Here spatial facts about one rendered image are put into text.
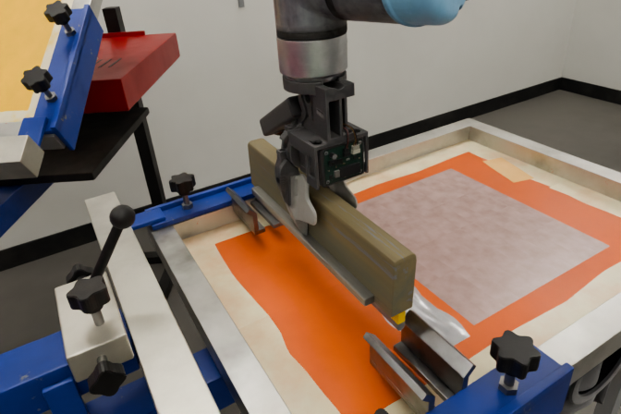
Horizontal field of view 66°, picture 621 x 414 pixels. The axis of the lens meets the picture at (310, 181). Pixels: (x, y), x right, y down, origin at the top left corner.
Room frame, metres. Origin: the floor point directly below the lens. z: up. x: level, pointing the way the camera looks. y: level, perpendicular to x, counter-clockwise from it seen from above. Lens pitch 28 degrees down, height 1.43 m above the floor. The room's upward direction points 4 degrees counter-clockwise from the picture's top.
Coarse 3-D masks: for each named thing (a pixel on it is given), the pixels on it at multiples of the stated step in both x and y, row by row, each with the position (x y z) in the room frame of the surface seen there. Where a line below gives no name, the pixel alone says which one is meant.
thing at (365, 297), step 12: (252, 192) 0.65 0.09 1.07; (264, 192) 0.64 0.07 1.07; (264, 204) 0.61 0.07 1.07; (276, 204) 0.60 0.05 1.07; (276, 216) 0.58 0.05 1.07; (288, 216) 0.57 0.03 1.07; (288, 228) 0.55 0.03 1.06; (300, 240) 0.52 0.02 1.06; (312, 240) 0.51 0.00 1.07; (312, 252) 0.49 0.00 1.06; (324, 252) 0.48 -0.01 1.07; (324, 264) 0.46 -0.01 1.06; (336, 264) 0.46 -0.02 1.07; (336, 276) 0.44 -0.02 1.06; (348, 276) 0.43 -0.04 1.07; (348, 288) 0.42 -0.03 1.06; (360, 288) 0.41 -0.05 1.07; (360, 300) 0.40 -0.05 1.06; (372, 300) 0.40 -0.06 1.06
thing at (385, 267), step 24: (264, 144) 0.67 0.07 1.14; (264, 168) 0.63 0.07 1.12; (312, 192) 0.52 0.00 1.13; (336, 216) 0.47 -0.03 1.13; (360, 216) 0.46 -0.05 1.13; (336, 240) 0.46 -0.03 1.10; (360, 240) 0.42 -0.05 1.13; (384, 240) 0.41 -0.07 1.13; (360, 264) 0.42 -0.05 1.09; (384, 264) 0.39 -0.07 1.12; (408, 264) 0.38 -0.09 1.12; (384, 288) 0.38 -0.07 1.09; (408, 288) 0.38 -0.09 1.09
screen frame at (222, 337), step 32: (448, 128) 1.03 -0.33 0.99; (480, 128) 1.01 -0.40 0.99; (384, 160) 0.92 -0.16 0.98; (544, 160) 0.86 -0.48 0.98; (576, 160) 0.83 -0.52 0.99; (608, 192) 0.74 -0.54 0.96; (192, 224) 0.71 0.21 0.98; (224, 224) 0.74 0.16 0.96; (160, 256) 0.64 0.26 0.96; (192, 288) 0.52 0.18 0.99; (192, 320) 0.50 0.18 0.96; (224, 320) 0.46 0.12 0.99; (608, 320) 0.41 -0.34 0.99; (224, 352) 0.41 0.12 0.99; (544, 352) 0.37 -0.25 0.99; (576, 352) 0.37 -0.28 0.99; (608, 352) 0.39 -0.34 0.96; (256, 384) 0.36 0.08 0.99
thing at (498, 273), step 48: (432, 240) 0.64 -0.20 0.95; (480, 240) 0.63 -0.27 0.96; (528, 240) 0.63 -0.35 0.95; (576, 240) 0.62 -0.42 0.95; (336, 288) 0.54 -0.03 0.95; (432, 288) 0.53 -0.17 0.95; (480, 288) 0.52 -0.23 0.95; (528, 288) 0.51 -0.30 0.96; (576, 288) 0.51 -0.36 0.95; (288, 336) 0.46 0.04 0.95; (336, 336) 0.45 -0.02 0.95; (384, 336) 0.44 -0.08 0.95; (480, 336) 0.43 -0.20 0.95; (336, 384) 0.38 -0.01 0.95; (384, 384) 0.37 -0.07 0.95
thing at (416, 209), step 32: (448, 160) 0.93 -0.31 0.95; (480, 160) 0.92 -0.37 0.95; (384, 192) 0.81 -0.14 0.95; (416, 192) 0.80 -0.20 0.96; (448, 192) 0.80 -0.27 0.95; (480, 192) 0.79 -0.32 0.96; (512, 192) 0.78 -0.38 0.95; (384, 224) 0.70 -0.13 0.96; (416, 224) 0.70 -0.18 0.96; (448, 224) 0.69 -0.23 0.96; (224, 256) 0.64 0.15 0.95; (256, 256) 0.64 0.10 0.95; (288, 256) 0.63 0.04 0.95; (256, 288) 0.56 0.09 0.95; (288, 288) 0.55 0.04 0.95; (320, 288) 0.55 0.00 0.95
